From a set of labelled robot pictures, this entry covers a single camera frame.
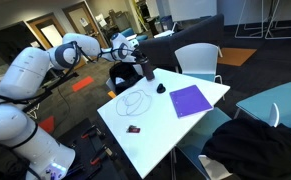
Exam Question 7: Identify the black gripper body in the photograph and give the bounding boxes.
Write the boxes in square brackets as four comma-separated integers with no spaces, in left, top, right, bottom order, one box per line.
[130,48,148,63]

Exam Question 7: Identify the dark brown water bottle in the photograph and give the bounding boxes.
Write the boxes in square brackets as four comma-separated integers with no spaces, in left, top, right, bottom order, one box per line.
[138,56,156,82]

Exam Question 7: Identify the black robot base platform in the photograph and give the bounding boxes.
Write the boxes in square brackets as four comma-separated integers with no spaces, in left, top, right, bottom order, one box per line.
[56,118,128,180]

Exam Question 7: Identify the black backpack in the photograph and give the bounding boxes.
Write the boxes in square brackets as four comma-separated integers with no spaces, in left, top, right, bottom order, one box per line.
[108,61,144,96]

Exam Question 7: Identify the blue armchair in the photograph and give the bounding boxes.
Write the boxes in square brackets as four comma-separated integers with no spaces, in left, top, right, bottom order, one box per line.
[119,27,149,43]

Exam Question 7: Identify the small black knob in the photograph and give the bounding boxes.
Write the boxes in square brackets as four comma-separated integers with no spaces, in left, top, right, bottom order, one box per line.
[156,83,167,94]

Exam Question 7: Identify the blue bin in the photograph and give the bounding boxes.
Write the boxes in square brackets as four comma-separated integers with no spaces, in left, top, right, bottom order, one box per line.
[159,14,174,33]

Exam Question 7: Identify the dark grey sofa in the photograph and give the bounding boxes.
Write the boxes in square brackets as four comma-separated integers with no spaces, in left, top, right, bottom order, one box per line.
[136,13,226,73]

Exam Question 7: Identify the purple spiral notebook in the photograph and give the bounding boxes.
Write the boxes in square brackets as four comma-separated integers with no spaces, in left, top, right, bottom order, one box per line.
[168,84,215,120]

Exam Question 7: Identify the small black red gadget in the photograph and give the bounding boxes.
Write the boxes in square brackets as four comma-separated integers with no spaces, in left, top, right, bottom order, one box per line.
[125,124,142,134]

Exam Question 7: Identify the white whiteboard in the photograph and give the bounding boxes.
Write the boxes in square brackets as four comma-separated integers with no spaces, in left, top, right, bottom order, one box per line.
[167,0,218,23]

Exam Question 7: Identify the black metal stand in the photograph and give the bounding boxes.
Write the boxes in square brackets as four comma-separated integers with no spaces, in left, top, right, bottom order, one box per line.
[21,71,80,114]

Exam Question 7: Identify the black red clamp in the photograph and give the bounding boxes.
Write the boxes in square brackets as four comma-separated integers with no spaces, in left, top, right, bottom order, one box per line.
[89,146,118,166]
[80,124,107,140]

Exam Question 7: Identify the teal seat white back chair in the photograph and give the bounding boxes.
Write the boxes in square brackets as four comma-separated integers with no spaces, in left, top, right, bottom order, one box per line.
[176,107,235,180]

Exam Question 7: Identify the wooden door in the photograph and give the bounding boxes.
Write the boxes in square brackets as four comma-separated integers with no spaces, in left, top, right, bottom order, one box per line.
[26,13,68,51]

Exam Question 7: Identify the black jacket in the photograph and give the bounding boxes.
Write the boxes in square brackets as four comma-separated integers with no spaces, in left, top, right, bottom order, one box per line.
[200,117,291,180]

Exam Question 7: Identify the thin grey cable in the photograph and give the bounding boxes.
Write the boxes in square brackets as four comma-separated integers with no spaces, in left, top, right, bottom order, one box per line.
[115,88,153,118]

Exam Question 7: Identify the white wire frame stand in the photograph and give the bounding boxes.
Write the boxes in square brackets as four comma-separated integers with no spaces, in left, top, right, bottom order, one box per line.
[264,0,291,40]
[234,0,276,40]

